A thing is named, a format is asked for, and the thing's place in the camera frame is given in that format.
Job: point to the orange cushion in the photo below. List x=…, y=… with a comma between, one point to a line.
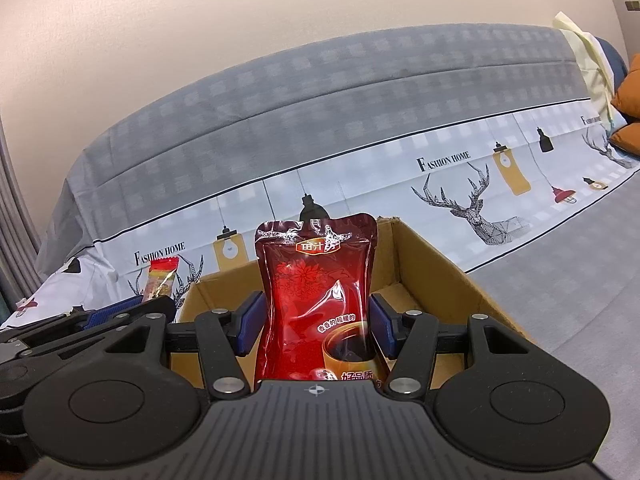
x=627, y=139
x=627, y=96

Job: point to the grey curtain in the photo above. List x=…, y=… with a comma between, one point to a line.
x=19, y=240

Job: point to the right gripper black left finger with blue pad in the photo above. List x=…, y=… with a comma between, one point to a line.
x=223, y=336

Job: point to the red clear candy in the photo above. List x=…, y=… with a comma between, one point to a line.
x=161, y=275

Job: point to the orange cushion upper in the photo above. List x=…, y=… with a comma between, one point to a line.
x=627, y=96

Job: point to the red coffee drink pouch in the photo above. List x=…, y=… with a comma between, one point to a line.
x=317, y=276

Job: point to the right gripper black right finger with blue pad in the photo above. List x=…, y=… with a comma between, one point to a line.
x=410, y=340

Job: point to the orange cushion lower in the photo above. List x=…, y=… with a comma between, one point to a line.
x=627, y=139

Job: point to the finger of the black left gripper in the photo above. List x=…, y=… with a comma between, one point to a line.
x=99, y=323

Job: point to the brown cardboard box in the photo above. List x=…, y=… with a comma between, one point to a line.
x=407, y=271

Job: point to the grey deer print sofa cover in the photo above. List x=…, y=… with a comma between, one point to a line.
x=482, y=138

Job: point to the cream yellow cloth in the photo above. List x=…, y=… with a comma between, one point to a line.
x=592, y=62

